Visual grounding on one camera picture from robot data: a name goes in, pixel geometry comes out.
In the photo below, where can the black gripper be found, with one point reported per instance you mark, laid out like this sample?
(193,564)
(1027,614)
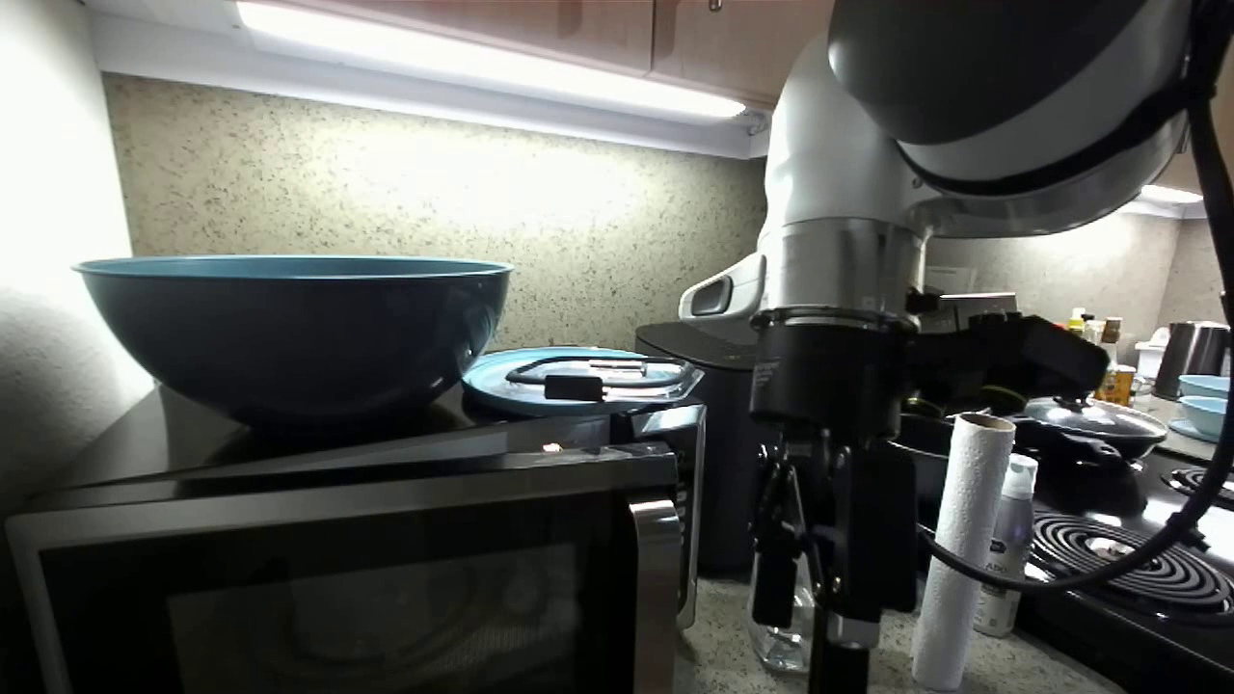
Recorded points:
(829,371)

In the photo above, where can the black microwave oven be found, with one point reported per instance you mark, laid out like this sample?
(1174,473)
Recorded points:
(322,564)

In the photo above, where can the clear spray bottle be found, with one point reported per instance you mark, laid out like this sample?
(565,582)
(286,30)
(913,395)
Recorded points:
(778,649)

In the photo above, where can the black cooking pot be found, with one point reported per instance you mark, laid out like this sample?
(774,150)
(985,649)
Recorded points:
(927,465)

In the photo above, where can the white paper towel roll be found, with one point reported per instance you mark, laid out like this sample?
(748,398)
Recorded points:
(961,551)

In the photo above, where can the white plastic bottle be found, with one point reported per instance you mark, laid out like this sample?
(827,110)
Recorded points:
(1008,515)

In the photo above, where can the black pan with lid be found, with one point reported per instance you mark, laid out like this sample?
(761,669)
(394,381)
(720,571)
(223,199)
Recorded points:
(1094,448)

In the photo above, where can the amber oil bottle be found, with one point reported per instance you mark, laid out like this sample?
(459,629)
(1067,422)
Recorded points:
(1115,381)

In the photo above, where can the black electric coil stove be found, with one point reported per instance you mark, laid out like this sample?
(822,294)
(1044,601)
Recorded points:
(1160,640)

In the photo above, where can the blue plate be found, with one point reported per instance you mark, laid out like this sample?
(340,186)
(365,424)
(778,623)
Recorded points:
(486,380)

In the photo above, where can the light blue bowl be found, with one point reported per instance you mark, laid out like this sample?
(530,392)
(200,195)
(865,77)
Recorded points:
(1214,413)

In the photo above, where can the black silver coffee maker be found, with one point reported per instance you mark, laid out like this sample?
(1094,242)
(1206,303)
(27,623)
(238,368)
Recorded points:
(1188,352)

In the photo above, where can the short under-cabinet light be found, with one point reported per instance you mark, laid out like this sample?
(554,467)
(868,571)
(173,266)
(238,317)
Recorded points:
(1169,195)

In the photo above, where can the large blue bowl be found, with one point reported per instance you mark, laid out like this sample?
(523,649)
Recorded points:
(295,331)

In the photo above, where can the long under-cabinet light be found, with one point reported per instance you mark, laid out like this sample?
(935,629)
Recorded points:
(486,61)

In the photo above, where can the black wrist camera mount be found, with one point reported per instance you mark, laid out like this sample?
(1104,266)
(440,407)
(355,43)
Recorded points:
(1017,361)

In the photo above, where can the wooden wall cabinet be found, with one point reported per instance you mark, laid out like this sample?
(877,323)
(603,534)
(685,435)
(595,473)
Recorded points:
(720,41)

